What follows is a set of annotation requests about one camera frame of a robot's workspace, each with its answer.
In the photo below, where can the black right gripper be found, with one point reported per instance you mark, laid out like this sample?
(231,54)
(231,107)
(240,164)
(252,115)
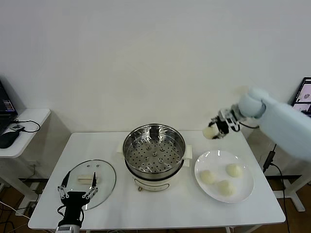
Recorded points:
(223,126)

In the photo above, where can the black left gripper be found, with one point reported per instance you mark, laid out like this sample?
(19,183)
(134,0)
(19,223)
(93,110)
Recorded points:
(74,206)

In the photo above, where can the white steamed baozi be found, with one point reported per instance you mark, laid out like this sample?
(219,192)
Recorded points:
(207,177)
(234,170)
(226,188)
(208,133)

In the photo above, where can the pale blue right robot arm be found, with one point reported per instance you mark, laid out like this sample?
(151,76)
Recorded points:
(279,121)

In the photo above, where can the perforated steel steamer basket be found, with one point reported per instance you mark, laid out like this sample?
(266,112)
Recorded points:
(145,157)

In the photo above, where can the white round plate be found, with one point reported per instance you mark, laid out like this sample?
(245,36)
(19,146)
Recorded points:
(240,191)

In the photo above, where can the cream electric cooking pot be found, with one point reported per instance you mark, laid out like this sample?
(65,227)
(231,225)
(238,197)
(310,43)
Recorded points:
(150,184)

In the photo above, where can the white side desk with mouse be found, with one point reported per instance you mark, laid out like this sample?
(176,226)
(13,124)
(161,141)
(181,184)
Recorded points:
(34,116)

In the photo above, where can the black computer mouse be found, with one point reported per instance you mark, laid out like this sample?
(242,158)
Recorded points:
(8,139)

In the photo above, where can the small black usb hub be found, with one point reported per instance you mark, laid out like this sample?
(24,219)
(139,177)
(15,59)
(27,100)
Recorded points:
(16,127)

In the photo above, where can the grey laptop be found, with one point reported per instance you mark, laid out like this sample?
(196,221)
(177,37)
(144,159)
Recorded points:
(305,97)

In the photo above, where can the black laptop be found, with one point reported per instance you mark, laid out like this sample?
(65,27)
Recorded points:
(6,104)

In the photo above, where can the white side desk with label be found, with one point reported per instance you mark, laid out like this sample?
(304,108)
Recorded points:
(299,205)

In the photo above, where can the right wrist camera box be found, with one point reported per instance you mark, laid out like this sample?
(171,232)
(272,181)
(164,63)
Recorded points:
(230,121)

